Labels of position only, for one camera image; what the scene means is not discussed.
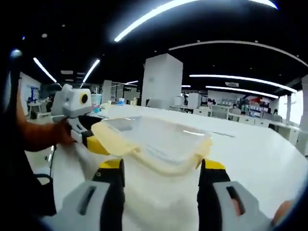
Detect black cable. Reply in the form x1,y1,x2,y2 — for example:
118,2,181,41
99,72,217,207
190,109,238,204
48,144,58,180

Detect person in dark shirt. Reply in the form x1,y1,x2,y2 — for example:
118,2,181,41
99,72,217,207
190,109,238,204
0,134,58,217

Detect short ceiling light strip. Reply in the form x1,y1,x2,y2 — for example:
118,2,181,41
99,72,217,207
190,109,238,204
33,57,57,84
80,59,101,89

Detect person's right hand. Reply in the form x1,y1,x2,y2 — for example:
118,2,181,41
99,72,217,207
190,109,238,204
273,199,295,226

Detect row of white office desks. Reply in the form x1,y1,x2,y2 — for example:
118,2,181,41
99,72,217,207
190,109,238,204
169,104,302,145

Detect long curved ceiling light strip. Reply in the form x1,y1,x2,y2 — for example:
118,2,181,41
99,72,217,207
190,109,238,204
205,86,280,99
189,74,298,93

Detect long bright ceiling light strip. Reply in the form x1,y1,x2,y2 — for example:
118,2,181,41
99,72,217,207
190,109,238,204
114,0,279,42

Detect red blue wall banner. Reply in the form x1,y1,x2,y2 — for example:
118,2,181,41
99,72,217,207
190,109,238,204
240,95,270,107

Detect person's left hand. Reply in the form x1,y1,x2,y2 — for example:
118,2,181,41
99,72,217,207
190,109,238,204
51,118,76,146

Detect white column by window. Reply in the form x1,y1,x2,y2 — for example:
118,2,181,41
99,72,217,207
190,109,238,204
297,74,308,155

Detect white square column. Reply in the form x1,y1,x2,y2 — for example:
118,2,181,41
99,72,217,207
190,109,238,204
141,53,183,110

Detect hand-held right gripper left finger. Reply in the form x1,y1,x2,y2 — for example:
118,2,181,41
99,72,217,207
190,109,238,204
42,158,126,231

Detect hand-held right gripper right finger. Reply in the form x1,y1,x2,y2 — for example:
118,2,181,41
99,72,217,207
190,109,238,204
197,158,275,231

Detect storage box lid cream latches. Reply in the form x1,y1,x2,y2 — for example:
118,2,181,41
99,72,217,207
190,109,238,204
90,116,214,178

